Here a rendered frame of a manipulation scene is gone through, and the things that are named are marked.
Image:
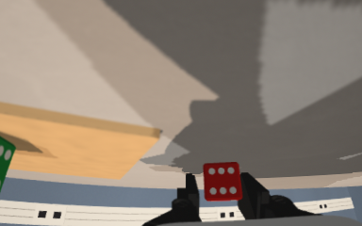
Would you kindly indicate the red die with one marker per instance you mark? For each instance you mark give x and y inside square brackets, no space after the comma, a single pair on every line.
[222,182]

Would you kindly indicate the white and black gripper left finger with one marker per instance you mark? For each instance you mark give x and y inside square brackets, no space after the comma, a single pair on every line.
[185,208]

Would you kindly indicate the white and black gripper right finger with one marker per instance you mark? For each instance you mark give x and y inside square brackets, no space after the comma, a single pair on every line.
[257,203]

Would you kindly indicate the tan square mat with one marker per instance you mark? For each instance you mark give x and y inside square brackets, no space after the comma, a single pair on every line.
[60,143]

